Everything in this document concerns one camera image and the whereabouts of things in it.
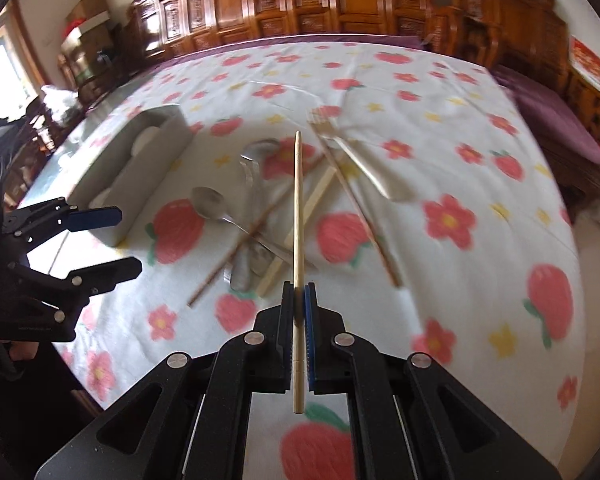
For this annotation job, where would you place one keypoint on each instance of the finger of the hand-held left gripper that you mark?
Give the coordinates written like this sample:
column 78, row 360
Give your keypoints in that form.
column 97, row 217
column 112, row 272

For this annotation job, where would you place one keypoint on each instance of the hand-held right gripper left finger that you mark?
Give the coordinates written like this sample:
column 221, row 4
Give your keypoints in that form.
column 287, row 320

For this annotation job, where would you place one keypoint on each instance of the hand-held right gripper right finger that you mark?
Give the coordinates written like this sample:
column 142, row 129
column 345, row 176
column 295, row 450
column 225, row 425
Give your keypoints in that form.
column 308, row 320

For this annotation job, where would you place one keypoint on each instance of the grey metal tray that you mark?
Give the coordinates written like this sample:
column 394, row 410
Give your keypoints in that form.
column 150, row 175

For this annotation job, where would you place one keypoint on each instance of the brown wooden chopstick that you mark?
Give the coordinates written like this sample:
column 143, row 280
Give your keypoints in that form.
column 230, row 261
column 365, row 221

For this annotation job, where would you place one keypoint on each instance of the light bamboo chopstick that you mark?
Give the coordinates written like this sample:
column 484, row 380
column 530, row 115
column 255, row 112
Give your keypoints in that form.
column 320, row 196
column 297, row 210

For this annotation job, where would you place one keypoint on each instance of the metal spoon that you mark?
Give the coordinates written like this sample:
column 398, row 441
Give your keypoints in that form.
column 207, row 202
column 260, row 152

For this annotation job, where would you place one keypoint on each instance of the white plastic fork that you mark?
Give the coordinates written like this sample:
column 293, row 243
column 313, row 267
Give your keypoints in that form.
column 375, row 170

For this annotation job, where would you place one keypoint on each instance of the white plastic spoon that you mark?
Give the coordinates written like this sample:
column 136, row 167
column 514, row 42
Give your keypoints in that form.
column 145, row 140

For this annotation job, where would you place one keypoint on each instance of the dark wooden chair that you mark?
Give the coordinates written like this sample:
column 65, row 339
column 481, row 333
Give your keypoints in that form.
column 92, row 77
column 50, row 135

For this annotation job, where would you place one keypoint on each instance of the person's dark pants leg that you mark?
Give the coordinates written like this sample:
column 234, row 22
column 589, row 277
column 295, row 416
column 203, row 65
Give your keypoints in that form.
column 30, row 410

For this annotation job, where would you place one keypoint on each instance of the clear plastic bag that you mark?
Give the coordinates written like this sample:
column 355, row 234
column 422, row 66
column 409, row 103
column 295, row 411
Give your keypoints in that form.
column 57, row 102

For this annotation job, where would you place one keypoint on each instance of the bright window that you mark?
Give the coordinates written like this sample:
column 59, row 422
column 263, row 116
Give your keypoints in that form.
column 0, row 70

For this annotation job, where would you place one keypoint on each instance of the large brown cardboard box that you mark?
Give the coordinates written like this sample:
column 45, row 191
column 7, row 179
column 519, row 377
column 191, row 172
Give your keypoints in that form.
column 97, row 37

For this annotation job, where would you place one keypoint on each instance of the white and red box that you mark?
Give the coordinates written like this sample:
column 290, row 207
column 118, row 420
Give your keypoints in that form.
column 85, row 25

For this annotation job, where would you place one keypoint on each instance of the floral strawberry tablecloth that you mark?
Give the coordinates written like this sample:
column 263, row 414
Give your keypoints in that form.
column 430, row 125

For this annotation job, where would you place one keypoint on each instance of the red wall paper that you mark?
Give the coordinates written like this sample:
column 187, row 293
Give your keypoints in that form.
column 586, row 55

